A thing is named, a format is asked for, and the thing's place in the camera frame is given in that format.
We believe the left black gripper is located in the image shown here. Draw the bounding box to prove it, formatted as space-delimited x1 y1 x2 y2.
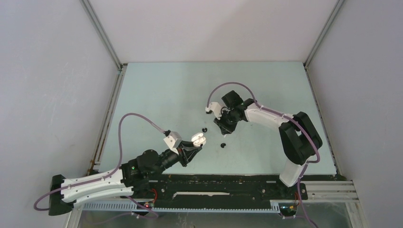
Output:
152 141 202 177

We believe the white earbud charging case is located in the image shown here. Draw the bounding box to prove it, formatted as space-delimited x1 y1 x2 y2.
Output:
191 133 207 147

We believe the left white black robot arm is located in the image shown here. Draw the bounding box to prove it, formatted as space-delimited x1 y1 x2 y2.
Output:
48 141 205 216

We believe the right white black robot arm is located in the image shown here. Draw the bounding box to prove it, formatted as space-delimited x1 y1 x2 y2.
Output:
205 90 323 199

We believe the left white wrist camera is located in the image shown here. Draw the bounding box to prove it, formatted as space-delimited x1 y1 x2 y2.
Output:
163 130 182 151

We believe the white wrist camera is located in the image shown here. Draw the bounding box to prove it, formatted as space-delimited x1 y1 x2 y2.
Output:
163 130 182 151
205 102 224 120

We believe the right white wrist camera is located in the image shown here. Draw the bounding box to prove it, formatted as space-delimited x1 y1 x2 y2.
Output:
205 102 224 120

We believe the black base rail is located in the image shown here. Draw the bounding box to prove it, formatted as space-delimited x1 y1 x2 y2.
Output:
132 174 307 210

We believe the grey cable duct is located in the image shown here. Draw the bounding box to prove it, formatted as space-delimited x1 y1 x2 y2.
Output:
82 201 281 214

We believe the left aluminium frame post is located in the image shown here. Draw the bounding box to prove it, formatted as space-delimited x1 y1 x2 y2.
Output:
80 0 123 70

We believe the aluminium frame post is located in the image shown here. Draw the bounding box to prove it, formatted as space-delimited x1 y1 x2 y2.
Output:
304 0 346 70
80 0 123 70

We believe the right aluminium frame post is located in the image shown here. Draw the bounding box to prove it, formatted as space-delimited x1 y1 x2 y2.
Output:
304 0 346 70

